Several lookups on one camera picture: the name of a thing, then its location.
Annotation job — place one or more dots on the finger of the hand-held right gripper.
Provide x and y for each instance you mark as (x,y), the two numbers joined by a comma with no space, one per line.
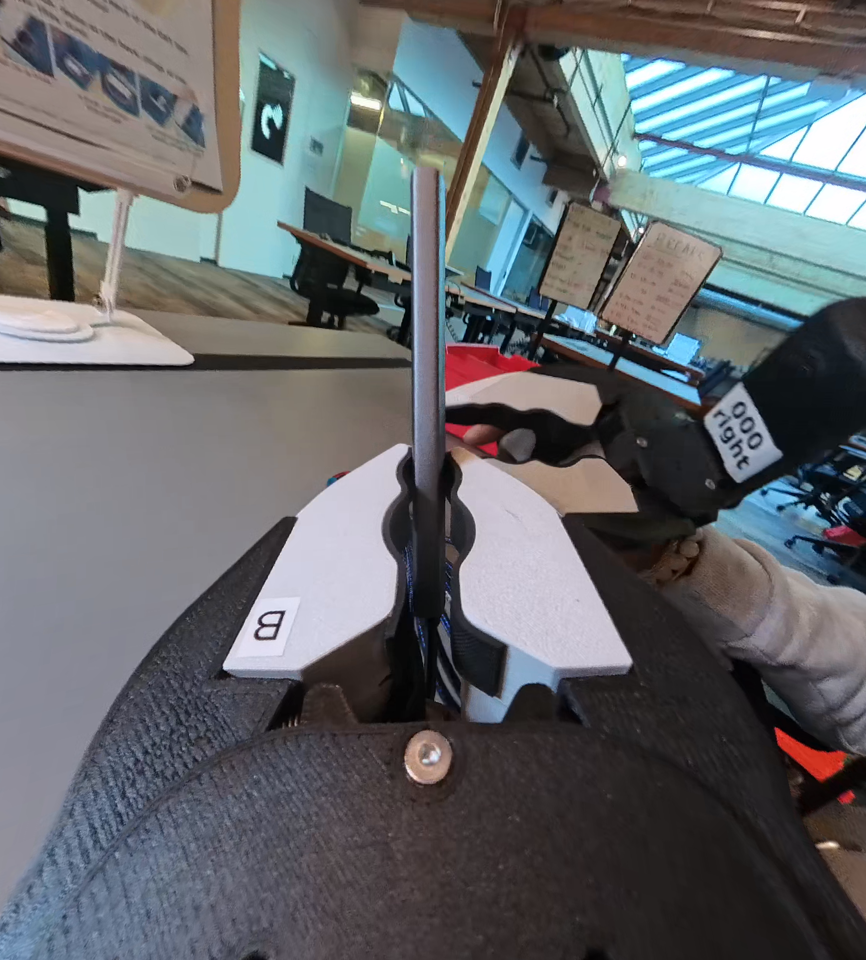
(538,394)
(590,487)

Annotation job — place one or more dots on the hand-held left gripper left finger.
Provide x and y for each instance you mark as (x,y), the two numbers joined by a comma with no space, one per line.
(328,570)

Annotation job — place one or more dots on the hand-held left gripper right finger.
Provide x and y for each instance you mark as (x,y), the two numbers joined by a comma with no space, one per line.
(530,577)

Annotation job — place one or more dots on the red plastic bin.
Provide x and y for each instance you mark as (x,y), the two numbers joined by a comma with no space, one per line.
(478,367)

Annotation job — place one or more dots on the grey usb hub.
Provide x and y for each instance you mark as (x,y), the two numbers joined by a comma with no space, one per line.
(425,337)

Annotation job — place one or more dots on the person's right forearm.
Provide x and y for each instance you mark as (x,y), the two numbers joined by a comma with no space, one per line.
(815,637)

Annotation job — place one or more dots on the handwritten whiteboard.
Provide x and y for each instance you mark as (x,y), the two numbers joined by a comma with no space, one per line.
(661,285)
(579,255)

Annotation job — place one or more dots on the black office chair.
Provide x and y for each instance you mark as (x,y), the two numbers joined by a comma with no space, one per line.
(328,285)

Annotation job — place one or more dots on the wooden top desk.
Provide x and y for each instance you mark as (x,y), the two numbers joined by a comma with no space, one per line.
(343,251)

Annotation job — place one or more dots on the black phone sign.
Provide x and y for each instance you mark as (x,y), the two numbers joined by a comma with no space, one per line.
(273,112)

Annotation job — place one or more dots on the instruction sheet on white stand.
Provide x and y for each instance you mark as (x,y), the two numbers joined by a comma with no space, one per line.
(229,90)

